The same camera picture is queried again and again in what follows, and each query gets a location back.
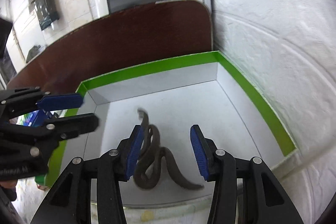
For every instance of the green cardboard box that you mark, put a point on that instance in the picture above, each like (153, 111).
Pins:
(203, 89)

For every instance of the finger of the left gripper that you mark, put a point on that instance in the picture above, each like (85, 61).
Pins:
(53, 130)
(16, 102)

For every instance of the dark brown wooden board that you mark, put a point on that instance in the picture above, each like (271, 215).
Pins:
(126, 38)

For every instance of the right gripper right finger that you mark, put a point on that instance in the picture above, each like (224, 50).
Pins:
(264, 198)

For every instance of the grey rag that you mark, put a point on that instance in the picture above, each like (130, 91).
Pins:
(34, 51)

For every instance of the blue gum container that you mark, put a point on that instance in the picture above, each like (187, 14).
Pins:
(36, 118)

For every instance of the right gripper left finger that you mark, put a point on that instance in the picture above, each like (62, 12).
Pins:
(115, 173)

